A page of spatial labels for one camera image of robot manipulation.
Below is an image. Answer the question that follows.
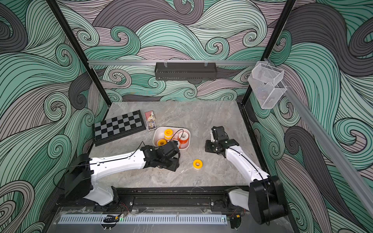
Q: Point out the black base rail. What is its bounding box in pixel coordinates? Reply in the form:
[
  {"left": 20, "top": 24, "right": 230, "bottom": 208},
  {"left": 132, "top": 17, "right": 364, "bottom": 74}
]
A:
[{"left": 55, "top": 186, "right": 289, "bottom": 213}]

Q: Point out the clear acrylic box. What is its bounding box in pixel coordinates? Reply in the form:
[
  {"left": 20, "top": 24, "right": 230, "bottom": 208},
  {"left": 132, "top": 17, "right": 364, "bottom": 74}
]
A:
[{"left": 248, "top": 61, "right": 287, "bottom": 109}]

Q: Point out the white storage box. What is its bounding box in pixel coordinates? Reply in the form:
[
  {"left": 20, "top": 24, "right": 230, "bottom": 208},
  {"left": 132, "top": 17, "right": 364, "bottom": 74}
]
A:
[{"left": 152, "top": 127, "right": 191, "bottom": 150}]

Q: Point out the black grey chessboard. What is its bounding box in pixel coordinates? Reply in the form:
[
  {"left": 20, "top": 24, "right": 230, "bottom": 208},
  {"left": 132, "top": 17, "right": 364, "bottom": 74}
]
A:
[{"left": 93, "top": 110, "right": 146, "bottom": 146}]

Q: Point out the yellow tape roll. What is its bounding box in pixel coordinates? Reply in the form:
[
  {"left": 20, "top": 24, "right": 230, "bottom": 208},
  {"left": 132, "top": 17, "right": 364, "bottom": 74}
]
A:
[
  {"left": 157, "top": 139, "right": 167, "bottom": 147},
  {"left": 164, "top": 129, "right": 173, "bottom": 141},
  {"left": 193, "top": 159, "right": 204, "bottom": 170}
]

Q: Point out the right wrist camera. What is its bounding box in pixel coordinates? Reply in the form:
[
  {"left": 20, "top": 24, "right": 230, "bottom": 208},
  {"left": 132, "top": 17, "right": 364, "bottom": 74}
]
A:
[{"left": 211, "top": 126, "right": 229, "bottom": 142}]

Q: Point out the black wall shelf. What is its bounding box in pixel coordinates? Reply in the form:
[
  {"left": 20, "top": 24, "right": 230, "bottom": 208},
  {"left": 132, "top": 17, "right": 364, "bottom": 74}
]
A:
[{"left": 154, "top": 62, "right": 218, "bottom": 83}]

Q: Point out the blue playing card box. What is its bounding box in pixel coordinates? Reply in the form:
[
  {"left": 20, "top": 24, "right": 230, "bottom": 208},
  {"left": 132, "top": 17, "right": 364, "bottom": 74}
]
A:
[{"left": 147, "top": 119, "right": 156, "bottom": 131}]

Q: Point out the white slotted cable duct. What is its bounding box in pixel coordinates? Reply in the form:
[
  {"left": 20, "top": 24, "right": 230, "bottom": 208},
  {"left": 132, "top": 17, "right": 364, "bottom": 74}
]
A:
[{"left": 57, "top": 214, "right": 228, "bottom": 225}]

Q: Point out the red playing card box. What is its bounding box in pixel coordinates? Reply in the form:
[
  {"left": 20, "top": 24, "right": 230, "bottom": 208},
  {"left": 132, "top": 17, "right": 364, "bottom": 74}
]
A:
[{"left": 145, "top": 111, "right": 155, "bottom": 121}]

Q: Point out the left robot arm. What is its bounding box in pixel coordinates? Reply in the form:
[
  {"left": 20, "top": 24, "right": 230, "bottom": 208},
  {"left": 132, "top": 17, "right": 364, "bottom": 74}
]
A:
[{"left": 64, "top": 143, "right": 180, "bottom": 206}]

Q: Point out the orange tape roll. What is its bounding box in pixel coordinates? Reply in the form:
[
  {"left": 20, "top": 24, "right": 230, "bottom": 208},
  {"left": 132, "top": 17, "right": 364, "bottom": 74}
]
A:
[{"left": 178, "top": 131, "right": 189, "bottom": 149}]

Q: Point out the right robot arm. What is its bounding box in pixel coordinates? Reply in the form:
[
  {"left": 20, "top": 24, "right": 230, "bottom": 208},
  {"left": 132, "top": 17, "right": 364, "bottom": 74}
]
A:
[{"left": 205, "top": 139, "right": 288, "bottom": 224}]

